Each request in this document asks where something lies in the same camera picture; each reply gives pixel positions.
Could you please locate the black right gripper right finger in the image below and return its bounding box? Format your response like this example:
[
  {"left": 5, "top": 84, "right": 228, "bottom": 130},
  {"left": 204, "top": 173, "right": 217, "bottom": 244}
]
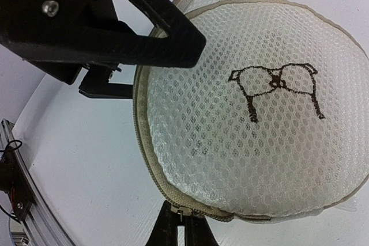
[{"left": 184, "top": 216, "right": 216, "bottom": 246}]

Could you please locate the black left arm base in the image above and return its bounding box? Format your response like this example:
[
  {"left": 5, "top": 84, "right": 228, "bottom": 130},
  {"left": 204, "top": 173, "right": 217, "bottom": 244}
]
[{"left": 1, "top": 139, "right": 34, "bottom": 223}]

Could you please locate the white mesh laundry bag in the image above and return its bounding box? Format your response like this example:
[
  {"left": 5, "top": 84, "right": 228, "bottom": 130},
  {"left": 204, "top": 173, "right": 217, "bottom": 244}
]
[{"left": 133, "top": 0, "right": 368, "bottom": 223}]

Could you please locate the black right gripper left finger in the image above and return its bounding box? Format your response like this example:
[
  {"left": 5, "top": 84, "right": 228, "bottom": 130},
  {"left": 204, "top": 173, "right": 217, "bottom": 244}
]
[{"left": 146, "top": 200, "right": 180, "bottom": 246}]

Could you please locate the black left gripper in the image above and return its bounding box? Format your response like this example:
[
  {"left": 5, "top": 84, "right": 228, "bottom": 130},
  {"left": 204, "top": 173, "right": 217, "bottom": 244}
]
[{"left": 1, "top": 0, "right": 206, "bottom": 100}]

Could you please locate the beige zipper pull tab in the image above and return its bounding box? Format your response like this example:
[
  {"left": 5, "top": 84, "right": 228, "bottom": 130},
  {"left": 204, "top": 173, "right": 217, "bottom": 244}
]
[{"left": 170, "top": 205, "right": 203, "bottom": 226}]

